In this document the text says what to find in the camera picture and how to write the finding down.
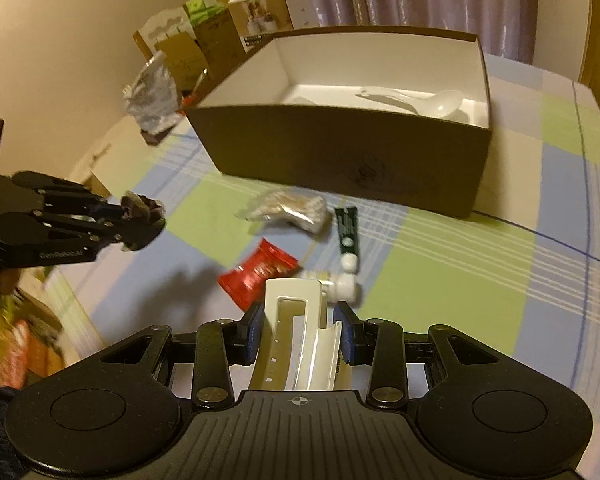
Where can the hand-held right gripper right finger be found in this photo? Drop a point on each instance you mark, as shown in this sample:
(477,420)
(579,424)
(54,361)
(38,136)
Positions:
(344,335)

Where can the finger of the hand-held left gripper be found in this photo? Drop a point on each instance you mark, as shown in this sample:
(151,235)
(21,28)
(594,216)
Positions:
(130,232)
(80,197)

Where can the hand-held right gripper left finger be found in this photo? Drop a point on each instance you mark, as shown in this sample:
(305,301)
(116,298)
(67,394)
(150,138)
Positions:
(254,332)

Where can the dark candy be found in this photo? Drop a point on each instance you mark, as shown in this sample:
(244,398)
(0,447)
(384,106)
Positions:
(142,205)

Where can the white tube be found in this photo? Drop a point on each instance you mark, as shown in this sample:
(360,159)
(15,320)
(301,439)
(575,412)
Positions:
(295,330)

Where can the small white bottle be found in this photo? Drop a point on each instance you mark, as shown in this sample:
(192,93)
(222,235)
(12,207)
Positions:
(346,287)

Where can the red snack packet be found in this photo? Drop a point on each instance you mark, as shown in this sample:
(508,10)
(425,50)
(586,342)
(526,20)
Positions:
(255,275)

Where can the dark green tube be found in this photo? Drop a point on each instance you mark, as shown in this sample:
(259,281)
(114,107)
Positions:
(347,232)

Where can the cotton swab bag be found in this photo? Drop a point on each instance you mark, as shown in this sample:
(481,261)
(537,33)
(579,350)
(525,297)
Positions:
(290,207)

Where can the brown cardboard box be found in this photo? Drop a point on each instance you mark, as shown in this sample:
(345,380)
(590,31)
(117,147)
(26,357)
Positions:
(330,155)

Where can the white plastic spoon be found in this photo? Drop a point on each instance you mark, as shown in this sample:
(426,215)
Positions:
(442,105)

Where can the person's left hand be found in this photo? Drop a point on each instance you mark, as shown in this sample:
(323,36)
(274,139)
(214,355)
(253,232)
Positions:
(10,280)

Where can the open cardboard box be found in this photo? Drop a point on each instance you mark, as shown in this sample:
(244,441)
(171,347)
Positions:
(97,186)

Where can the colourful plastic bag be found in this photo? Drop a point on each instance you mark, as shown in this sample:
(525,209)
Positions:
(15,345)

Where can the crumpled plastic bag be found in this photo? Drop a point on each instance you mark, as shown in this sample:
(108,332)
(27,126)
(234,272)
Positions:
(152,95)

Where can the orange toy figure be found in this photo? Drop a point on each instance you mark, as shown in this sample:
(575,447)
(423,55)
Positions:
(187,101)

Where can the checked tablecloth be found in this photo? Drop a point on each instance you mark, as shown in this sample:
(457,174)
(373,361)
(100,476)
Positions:
(480,270)

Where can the small tan cardboard carton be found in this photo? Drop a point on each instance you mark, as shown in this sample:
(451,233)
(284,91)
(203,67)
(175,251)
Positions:
(180,60)

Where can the white carved chair back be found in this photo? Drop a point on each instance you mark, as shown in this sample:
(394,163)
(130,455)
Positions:
(165,27)

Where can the large brown cardboard carton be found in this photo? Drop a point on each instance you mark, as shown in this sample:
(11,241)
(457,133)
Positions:
(217,42)

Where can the green tissue pack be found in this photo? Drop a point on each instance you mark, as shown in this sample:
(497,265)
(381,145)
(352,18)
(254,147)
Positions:
(202,7)

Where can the white product box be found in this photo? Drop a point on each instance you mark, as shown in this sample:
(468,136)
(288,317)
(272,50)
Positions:
(265,15)

